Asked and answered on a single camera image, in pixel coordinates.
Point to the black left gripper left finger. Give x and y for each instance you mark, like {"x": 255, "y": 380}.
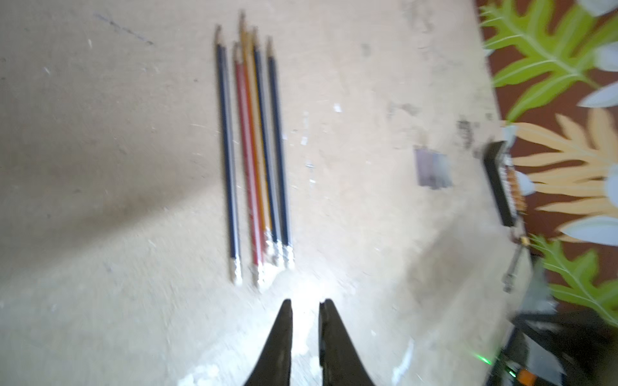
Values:
{"x": 273, "y": 366}

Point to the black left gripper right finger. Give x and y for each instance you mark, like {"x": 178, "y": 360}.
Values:
{"x": 340, "y": 363}

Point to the yellow pencil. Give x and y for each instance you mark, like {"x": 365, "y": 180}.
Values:
{"x": 247, "y": 52}

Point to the red pencil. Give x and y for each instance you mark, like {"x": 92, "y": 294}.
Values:
{"x": 248, "y": 156}

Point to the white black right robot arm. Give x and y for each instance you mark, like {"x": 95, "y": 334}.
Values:
{"x": 578, "y": 341}

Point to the silver wrench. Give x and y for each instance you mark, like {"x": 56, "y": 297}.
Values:
{"x": 510, "y": 274}

